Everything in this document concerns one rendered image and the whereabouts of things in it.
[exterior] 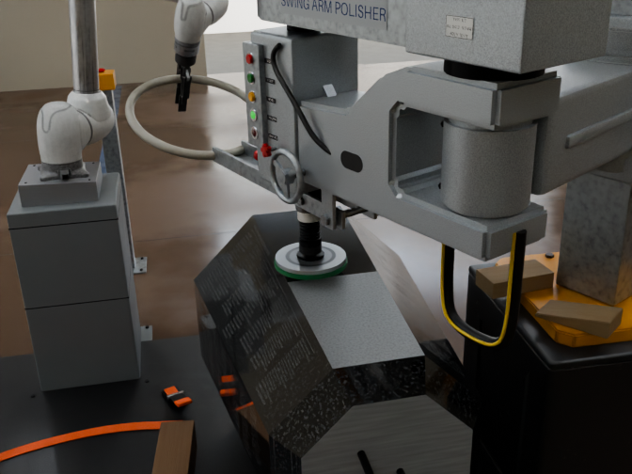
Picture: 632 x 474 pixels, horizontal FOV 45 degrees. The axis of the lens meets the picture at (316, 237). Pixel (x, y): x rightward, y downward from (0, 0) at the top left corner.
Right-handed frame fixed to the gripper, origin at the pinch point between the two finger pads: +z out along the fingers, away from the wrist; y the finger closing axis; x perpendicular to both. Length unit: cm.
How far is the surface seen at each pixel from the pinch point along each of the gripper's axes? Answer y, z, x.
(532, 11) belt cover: 140, -112, 20
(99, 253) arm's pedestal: 23, 55, -32
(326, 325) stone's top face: 124, -12, 11
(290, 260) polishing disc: 94, -6, 12
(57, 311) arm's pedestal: 29, 79, -48
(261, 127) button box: 78, -43, 2
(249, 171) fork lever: 66, -18, 5
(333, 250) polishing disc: 92, -7, 26
